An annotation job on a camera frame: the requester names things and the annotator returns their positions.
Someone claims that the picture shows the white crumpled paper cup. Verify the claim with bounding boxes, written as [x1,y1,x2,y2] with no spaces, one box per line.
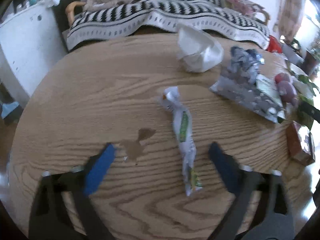
[177,24,224,73]

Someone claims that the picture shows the black white striped sofa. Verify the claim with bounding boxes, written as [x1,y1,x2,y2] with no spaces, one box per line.
[66,0,270,50]

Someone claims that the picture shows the beige plush on sofa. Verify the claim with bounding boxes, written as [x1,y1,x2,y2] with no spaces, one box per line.
[84,0,140,12]

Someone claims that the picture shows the yellow-green snack bag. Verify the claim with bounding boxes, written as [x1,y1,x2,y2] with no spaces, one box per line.
[297,94,314,130]

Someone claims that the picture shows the pink patterned cushion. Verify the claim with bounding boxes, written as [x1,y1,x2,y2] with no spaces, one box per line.
[225,0,265,17]

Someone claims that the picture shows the red plastic bag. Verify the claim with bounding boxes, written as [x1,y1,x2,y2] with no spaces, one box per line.
[266,35,283,54]

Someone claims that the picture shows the twisted white green wrapper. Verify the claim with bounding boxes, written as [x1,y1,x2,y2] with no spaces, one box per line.
[161,86,202,196]

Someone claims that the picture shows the red snack box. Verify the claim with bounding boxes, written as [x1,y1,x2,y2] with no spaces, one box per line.
[286,121,315,166]

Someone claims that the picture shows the crumpled blue silver foil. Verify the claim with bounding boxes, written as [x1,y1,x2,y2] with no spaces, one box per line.
[221,46,265,85]

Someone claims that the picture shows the white cabinet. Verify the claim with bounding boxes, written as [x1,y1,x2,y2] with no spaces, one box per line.
[1,4,67,108]

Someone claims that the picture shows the torn white green package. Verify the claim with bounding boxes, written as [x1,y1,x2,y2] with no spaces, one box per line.
[286,62,319,100]

